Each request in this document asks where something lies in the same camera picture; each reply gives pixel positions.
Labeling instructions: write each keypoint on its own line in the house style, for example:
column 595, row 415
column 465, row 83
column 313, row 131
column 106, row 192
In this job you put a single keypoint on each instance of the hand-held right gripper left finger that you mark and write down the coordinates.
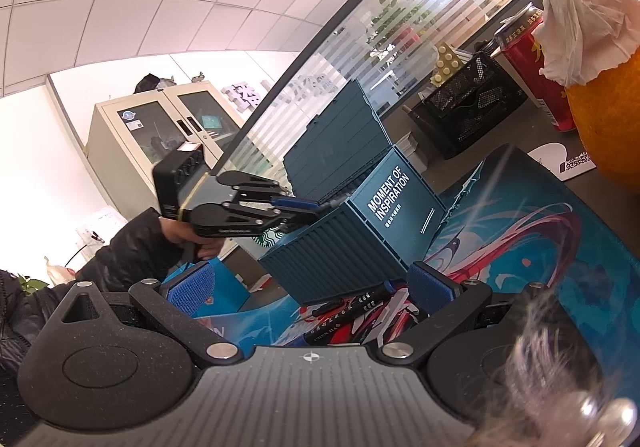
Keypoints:
column 192, row 289

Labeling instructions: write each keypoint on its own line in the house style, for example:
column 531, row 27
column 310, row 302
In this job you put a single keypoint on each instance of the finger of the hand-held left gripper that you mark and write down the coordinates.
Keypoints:
column 250, row 187
column 260, row 217

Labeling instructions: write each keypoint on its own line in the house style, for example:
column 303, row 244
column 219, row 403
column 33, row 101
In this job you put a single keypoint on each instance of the green potted plant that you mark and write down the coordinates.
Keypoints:
column 32, row 283

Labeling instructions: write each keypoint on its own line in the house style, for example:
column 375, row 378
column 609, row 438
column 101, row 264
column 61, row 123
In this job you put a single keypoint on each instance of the white paper bag green logo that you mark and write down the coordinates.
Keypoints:
column 272, row 236

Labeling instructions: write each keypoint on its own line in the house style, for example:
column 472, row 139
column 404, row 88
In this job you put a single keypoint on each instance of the teal container-shaped storage box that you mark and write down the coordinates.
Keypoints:
column 350, row 237

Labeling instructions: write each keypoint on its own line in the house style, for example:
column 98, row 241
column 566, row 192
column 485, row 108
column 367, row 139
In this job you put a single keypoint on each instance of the red drink can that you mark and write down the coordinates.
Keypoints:
column 542, row 77

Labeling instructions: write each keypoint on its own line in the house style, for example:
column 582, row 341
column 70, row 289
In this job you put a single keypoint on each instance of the person's left hand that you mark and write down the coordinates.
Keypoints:
column 207, row 249

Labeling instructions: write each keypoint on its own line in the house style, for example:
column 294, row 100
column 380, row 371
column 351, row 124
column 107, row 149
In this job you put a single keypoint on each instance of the blue paper bag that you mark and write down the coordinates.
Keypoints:
column 227, row 297

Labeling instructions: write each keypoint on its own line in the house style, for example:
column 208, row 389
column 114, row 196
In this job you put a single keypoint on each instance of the pink fuzzy tuft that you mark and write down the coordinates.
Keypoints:
column 550, row 387

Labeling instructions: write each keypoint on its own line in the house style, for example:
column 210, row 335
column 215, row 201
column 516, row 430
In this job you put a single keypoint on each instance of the crumpled white tissue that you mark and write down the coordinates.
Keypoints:
column 580, row 12

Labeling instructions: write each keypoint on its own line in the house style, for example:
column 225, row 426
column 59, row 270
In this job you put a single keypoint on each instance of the colourful printed desk mat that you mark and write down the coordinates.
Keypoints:
column 500, row 247

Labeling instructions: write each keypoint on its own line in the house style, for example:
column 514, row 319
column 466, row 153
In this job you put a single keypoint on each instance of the white printed card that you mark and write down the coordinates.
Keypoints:
column 560, row 159

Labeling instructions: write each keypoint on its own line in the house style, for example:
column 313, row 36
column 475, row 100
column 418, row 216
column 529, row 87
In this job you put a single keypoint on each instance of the orange fruit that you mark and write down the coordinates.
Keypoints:
column 610, row 127

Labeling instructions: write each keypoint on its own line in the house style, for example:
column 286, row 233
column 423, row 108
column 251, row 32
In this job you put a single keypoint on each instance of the person's left forearm black sleeve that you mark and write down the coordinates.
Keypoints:
column 120, row 252

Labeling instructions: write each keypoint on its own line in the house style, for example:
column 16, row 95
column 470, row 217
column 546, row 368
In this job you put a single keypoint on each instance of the black mesh basket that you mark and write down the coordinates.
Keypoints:
column 465, row 112

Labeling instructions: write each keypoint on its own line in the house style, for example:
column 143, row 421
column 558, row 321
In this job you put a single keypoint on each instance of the beige glass-door cabinet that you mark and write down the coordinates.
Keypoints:
column 150, row 127

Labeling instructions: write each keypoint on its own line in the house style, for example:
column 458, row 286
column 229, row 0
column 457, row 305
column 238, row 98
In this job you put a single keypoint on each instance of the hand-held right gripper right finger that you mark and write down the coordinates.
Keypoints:
column 427, row 284

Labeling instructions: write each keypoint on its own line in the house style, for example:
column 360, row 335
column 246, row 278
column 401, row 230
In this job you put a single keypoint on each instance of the red and white packet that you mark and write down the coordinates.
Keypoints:
column 259, row 284

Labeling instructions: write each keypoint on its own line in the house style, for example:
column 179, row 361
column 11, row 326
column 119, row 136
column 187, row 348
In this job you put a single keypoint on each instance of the yellow blister pack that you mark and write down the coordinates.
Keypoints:
column 449, row 63

